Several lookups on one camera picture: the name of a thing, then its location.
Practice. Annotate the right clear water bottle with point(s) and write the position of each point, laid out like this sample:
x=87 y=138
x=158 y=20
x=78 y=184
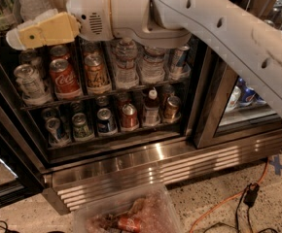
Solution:
x=152 y=65

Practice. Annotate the right glass fridge door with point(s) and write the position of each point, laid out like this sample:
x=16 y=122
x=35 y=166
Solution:
x=214 y=125

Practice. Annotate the small white cap bottle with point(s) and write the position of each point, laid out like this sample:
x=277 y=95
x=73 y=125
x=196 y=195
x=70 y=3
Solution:
x=150 y=115

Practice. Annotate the white can behind glass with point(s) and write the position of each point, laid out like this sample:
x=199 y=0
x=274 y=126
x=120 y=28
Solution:
x=233 y=99

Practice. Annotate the open left fridge door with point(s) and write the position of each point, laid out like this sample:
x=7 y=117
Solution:
x=19 y=178

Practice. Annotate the front orange soda can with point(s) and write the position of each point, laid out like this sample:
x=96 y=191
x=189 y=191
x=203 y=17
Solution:
x=98 y=80

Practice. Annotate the clear plastic bin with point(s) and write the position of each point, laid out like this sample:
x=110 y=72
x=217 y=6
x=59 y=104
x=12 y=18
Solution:
x=151 y=204

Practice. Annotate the tall blue white can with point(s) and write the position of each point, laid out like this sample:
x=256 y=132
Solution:
x=178 y=61

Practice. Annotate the blue Pepsi can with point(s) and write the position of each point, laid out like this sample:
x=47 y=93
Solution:
x=247 y=96

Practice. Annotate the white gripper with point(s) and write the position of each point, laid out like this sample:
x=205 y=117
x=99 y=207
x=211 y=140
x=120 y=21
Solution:
x=89 y=13

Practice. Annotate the blue silver bottom can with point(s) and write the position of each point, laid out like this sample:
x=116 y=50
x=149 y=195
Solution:
x=58 y=136

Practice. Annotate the green bottom shelf can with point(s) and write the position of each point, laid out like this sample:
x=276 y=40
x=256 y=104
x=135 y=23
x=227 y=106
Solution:
x=81 y=129

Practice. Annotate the left clear water bottle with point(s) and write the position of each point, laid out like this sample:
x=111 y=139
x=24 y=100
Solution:
x=126 y=52

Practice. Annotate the red bottom shelf can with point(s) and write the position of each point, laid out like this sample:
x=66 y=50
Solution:
x=129 y=119

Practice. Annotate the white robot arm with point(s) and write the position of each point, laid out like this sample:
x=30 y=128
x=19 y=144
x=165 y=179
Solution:
x=252 y=48

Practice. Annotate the copper bottom shelf can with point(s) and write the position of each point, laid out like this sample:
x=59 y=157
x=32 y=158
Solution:
x=172 y=107

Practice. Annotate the black power adapter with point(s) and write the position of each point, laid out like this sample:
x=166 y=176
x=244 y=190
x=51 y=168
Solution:
x=251 y=195

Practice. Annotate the dark blue bottom can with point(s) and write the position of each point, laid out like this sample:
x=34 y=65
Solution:
x=106 y=124

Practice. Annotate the front silver soda can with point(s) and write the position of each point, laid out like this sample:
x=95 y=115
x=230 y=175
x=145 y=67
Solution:
x=34 y=91

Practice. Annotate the Coca-Cola can in bin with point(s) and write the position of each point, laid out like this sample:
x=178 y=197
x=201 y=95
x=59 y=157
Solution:
x=129 y=224

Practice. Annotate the front red Coca-Cola can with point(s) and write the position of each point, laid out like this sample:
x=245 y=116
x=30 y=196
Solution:
x=66 y=85

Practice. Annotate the clear water bottle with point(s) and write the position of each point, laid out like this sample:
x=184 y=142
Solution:
x=126 y=52
x=152 y=65

